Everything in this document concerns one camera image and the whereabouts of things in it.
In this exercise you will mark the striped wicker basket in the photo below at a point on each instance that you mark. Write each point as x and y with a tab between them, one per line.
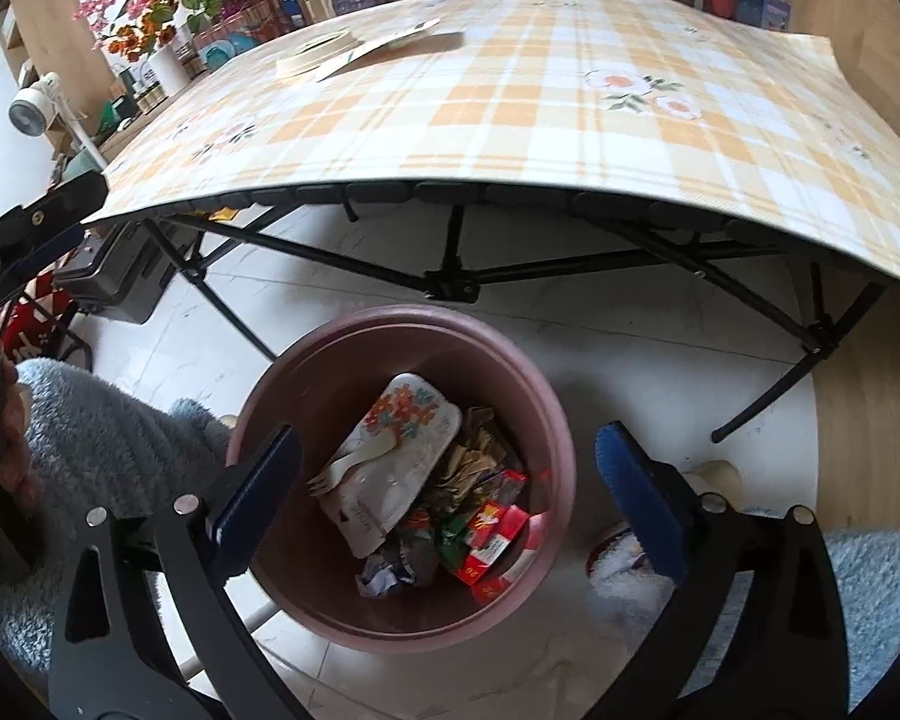
255	24

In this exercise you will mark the maroon plastic trash bin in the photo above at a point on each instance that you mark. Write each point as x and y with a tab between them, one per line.
322	385

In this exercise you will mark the cream plastic fork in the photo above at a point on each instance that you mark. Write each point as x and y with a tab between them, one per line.
332	476

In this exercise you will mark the white desk fan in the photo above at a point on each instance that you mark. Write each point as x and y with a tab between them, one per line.
35	107

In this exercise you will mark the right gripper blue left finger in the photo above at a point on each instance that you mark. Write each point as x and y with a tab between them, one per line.
248	498

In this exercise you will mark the black folding table frame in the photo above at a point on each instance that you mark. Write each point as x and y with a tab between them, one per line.
193	242

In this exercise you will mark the brown gold wrapper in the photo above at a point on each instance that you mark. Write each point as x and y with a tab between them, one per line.
475	466

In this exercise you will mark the black storage case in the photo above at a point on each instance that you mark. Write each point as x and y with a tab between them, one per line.
118	273

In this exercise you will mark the white printed leaflet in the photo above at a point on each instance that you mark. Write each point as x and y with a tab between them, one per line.
326	56

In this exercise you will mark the yellow plaid floral tablecloth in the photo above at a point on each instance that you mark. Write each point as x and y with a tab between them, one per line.
645	97

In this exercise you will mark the white slim flower vase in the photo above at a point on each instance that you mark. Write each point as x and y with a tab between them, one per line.
169	71

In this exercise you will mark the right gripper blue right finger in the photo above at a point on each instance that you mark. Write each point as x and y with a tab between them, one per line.
648	495

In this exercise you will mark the white floral pouch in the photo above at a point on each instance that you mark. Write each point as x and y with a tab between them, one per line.
375	497

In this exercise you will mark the red white cigarette pack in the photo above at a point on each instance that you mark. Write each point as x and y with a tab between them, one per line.
487	537

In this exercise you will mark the white plastic wrapper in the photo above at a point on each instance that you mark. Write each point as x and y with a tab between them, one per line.
398	566

